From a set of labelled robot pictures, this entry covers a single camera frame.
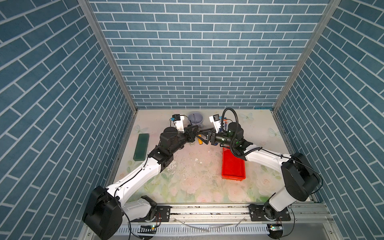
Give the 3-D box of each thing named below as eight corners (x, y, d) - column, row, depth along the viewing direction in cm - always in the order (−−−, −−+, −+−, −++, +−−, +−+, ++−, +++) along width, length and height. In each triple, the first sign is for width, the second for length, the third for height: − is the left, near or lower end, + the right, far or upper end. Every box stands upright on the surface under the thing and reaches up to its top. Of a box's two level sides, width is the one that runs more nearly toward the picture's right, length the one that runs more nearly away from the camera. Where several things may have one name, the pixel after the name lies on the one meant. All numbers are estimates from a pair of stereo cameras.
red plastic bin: (221, 179, 87) (222, 175, 83) (222, 150, 99) (223, 146, 95) (243, 182, 86) (245, 179, 82) (242, 152, 98) (244, 149, 94)
